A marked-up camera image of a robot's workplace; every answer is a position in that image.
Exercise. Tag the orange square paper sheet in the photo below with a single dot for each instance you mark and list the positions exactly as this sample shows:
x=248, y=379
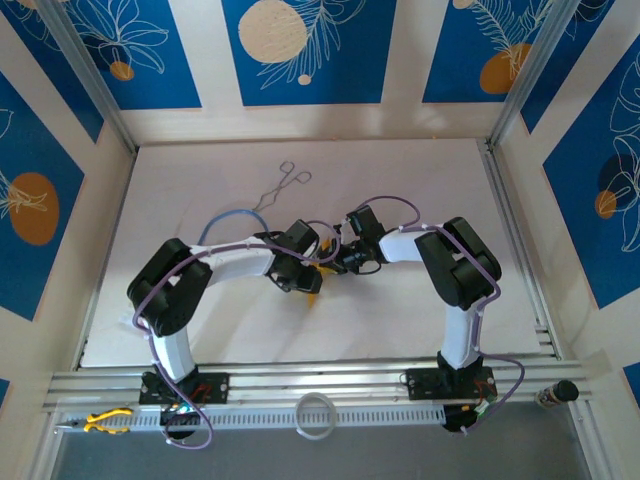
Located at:
x=312, y=299

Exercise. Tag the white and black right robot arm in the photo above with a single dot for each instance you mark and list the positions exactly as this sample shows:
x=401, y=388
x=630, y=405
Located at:
x=400, y=245

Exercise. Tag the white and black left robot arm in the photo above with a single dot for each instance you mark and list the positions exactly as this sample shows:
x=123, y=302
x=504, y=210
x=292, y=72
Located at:
x=235, y=262

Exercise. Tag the thin metal forceps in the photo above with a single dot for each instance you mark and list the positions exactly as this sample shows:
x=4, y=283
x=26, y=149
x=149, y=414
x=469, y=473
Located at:
x=290, y=180

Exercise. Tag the dark bottle with label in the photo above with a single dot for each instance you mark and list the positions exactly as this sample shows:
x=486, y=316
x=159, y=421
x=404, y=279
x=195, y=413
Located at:
x=565, y=390

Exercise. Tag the aluminium mounting rail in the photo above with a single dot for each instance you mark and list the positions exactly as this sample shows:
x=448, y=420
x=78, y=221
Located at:
x=325, y=380

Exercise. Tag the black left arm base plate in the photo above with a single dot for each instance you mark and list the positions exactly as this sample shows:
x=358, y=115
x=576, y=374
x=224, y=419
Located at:
x=215, y=387

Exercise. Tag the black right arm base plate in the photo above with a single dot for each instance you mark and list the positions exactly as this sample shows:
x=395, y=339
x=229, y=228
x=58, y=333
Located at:
x=425, y=384

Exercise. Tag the aluminium table side rail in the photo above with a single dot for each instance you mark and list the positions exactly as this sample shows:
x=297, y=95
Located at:
x=500, y=200

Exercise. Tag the aluminium frame post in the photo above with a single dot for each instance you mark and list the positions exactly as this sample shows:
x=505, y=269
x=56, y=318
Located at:
x=92, y=80
x=530, y=75

